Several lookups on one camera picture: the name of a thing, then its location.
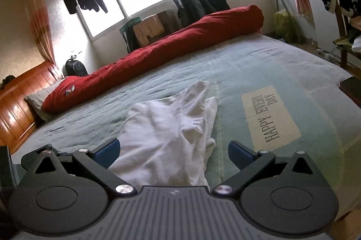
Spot brown cardboard box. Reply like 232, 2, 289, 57
156, 10, 181, 32

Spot grey pillow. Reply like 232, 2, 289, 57
25, 79, 69, 121

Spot black backpack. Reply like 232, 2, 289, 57
65, 59, 88, 78

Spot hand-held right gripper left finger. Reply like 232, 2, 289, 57
33, 138, 136, 196

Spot hanging dark jackets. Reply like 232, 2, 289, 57
160, 0, 232, 28

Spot yellow-green plastic bag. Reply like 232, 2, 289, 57
274, 9, 300, 43

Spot dark smartphone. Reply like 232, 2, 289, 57
339, 76, 361, 109

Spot wooden headboard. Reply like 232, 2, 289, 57
0, 61, 64, 154

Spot white printed t-shirt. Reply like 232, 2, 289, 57
109, 81, 220, 187

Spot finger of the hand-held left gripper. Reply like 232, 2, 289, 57
21, 145, 53, 172

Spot red duvet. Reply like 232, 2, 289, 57
42, 5, 264, 114

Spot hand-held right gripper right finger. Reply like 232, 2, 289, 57
211, 140, 315, 196

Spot wooden chair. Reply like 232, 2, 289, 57
333, 3, 361, 72

